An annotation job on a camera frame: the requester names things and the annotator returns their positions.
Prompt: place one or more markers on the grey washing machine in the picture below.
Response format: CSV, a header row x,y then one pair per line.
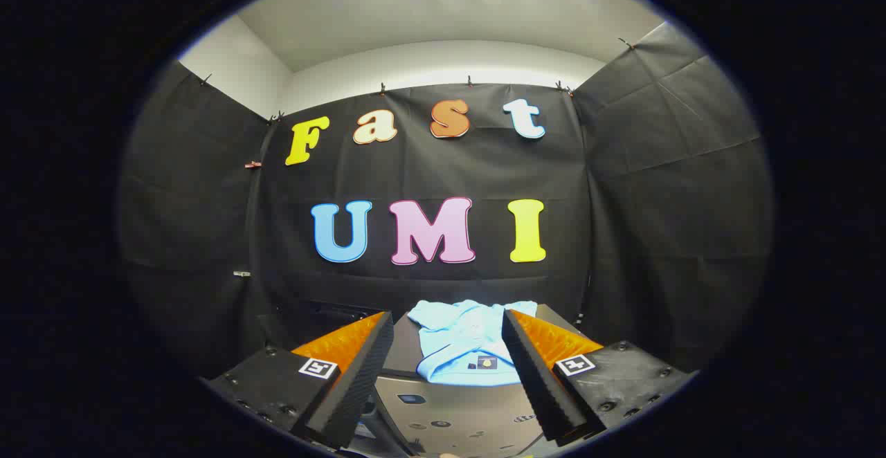
x,y
457,413

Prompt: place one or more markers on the light blue shirt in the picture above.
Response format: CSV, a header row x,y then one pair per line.
x,y
457,340

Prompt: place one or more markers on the black backdrop cloth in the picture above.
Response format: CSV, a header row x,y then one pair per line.
x,y
429,174

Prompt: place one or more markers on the row of small dark clamps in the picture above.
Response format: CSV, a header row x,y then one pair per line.
x,y
381,88

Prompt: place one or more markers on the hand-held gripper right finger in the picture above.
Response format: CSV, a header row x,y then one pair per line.
x,y
536,382

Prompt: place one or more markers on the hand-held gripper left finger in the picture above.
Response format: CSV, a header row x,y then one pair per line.
x,y
356,389

